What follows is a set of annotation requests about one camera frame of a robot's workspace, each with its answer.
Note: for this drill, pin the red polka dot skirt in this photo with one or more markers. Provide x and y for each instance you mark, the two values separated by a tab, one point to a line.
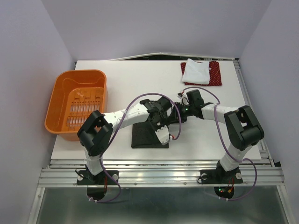
215	75

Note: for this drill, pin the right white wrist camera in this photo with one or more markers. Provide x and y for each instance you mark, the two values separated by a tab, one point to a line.
183	98

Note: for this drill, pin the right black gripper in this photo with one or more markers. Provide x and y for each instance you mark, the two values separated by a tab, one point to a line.
178	105

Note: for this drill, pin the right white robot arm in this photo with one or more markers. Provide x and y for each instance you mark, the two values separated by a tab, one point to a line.
238	128

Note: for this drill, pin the white skirt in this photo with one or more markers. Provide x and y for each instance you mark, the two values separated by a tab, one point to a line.
196	73

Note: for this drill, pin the orange plastic bin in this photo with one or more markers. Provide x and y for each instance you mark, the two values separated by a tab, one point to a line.
75	95

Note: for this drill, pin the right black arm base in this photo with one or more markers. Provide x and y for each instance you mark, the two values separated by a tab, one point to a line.
220	176

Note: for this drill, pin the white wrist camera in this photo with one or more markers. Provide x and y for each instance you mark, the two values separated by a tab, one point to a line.
163	135
183	98

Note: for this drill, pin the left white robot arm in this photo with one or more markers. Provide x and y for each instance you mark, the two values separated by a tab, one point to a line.
100	128

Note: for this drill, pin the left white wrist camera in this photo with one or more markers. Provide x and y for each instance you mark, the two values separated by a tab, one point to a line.
163	135

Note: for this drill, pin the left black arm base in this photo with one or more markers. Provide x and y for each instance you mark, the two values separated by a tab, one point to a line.
84	177

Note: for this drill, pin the dark grey dotted skirt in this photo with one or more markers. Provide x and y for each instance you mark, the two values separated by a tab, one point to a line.
143	136

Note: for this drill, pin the aluminium mounting rail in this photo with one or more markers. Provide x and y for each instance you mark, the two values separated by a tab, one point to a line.
157	173

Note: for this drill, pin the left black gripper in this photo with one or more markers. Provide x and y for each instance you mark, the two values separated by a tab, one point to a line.
164	123

